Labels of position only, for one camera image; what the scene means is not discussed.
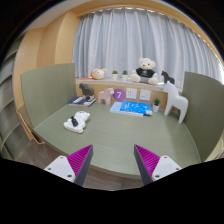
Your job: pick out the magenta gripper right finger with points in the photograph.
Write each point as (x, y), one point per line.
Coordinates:
(153, 167)

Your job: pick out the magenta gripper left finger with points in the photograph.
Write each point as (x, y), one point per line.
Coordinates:
(74, 167)

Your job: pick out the white plush dog toy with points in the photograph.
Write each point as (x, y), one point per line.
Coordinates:
(77, 122)

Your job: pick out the small potted plant on platform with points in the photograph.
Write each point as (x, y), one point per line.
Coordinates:
(156, 105)

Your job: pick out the wooden bookshelf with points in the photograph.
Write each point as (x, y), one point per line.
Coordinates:
(13, 138)

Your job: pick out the dark blue book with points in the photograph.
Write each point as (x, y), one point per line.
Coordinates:
(80, 101)

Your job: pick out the light blue book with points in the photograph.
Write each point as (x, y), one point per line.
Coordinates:
(116, 108)

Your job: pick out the white wooden horse figure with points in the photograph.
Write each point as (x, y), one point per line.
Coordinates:
(175, 100)

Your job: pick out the green padded panel right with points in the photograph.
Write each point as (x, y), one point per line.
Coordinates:
(205, 115)

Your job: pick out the green padded panel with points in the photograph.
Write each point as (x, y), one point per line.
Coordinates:
(205, 115)
(47, 89)

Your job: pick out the dark grey horse figure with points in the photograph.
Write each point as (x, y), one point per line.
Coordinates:
(86, 91)

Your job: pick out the pink wooden horse figure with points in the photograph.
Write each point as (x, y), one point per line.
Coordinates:
(105, 96)

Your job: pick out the purple round number sign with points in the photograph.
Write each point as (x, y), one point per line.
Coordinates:
(119, 94)

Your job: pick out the green padded panel left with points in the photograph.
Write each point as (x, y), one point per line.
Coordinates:
(47, 89)

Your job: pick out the small black horse figure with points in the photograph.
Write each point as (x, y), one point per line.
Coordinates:
(167, 77)

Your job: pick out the white teddy bear black shirt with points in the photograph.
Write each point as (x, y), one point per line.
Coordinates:
(145, 72)

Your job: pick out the orange lion plush head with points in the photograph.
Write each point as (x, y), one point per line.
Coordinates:
(98, 74)

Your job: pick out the right potted plant on sill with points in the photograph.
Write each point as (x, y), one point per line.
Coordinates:
(125, 75)

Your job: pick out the potted plant on sill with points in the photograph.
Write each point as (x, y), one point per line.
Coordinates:
(114, 74)
(125, 75)

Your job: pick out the left potted plant on sill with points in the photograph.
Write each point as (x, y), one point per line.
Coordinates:
(114, 74)

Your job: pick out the white sheer curtain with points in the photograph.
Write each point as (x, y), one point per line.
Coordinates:
(115, 39)

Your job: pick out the white wall socket right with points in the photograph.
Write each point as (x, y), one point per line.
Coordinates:
(145, 95)

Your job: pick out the white wall socket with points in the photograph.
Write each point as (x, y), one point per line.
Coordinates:
(131, 93)
(145, 95)

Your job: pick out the white wall socket left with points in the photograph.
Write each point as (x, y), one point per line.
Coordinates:
(131, 93)

